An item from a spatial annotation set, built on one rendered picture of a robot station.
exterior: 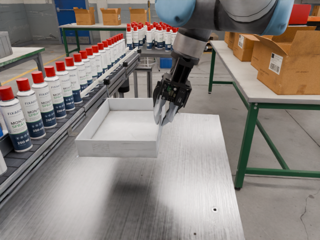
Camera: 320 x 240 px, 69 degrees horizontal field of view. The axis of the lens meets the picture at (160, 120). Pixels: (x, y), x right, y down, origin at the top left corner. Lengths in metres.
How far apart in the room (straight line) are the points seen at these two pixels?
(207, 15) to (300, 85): 1.27
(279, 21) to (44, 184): 0.69
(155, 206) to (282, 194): 1.52
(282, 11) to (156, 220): 0.49
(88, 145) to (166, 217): 0.26
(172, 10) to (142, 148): 0.31
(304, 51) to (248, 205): 1.07
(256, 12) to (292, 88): 1.29
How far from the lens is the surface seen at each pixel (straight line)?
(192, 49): 0.55
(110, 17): 5.78
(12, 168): 0.78
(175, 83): 0.55
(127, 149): 0.57
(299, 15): 5.56
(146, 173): 0.73
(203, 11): 0.43
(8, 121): 0.79
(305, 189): 2.18
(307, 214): 1.98
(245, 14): 0.36
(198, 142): 0.87
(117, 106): 0.82
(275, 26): 0.42
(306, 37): 1.55
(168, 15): 0.44
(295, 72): 1.60
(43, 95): 0.89
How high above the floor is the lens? 1.30
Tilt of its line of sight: 27 degrees down
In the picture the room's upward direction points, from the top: straight up
